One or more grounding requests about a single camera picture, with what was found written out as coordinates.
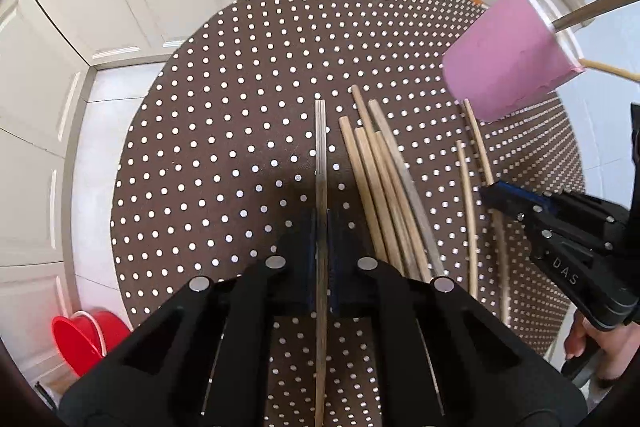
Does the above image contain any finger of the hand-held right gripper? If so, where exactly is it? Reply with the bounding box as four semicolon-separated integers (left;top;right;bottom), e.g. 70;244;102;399
492;181;630;230
481;192;555;253

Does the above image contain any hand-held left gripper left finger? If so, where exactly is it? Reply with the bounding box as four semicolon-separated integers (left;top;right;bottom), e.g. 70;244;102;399
57;212;319;427

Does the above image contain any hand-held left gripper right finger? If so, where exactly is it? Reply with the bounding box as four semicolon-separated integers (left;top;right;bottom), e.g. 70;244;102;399
327;209;588;427

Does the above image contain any thin light wooden chopstick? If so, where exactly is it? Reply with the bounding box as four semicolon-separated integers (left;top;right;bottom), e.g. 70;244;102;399
456;139;478;300
462;98;512;328
582;58;640;82

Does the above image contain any pink cup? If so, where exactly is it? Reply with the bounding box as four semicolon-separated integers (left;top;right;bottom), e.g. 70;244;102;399
442;0;586;124

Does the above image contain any person's right hand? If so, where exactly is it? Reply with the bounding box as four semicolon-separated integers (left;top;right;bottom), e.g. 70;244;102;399
564;311;633;390

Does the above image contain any brown polka-dot tablecloth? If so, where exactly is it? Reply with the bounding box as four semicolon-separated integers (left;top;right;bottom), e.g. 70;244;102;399
110;0;586;427

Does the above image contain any red plastic bucket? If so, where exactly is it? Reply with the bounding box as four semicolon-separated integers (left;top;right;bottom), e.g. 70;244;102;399
51;309;132;378

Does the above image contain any cream sink base cabinet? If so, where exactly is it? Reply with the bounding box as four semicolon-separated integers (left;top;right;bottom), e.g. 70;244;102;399
0;0;96;383

